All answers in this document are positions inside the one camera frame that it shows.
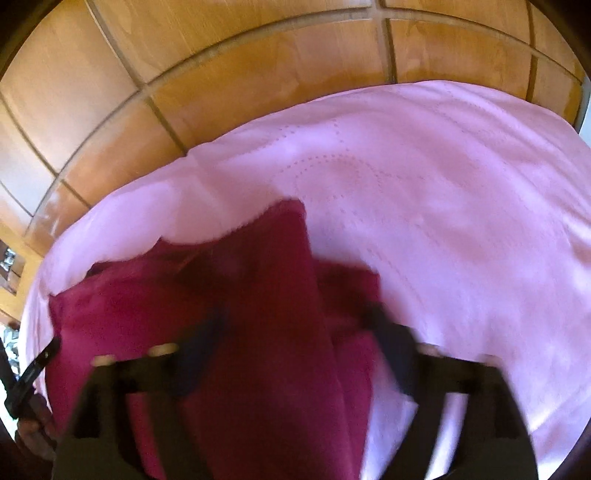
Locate small shiny shelf object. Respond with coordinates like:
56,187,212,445
0,240,26,296

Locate pink bed sheet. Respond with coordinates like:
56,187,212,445
21,80,591,480

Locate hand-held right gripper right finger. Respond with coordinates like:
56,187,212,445
364,308,541,480

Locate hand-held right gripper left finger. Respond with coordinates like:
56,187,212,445
53,308,228,480

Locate maroon shirt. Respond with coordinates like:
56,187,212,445
46,198,384,480

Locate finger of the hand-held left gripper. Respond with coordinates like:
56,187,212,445
7,336,63,418

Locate person's left hand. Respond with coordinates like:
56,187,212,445
15,397,60,464

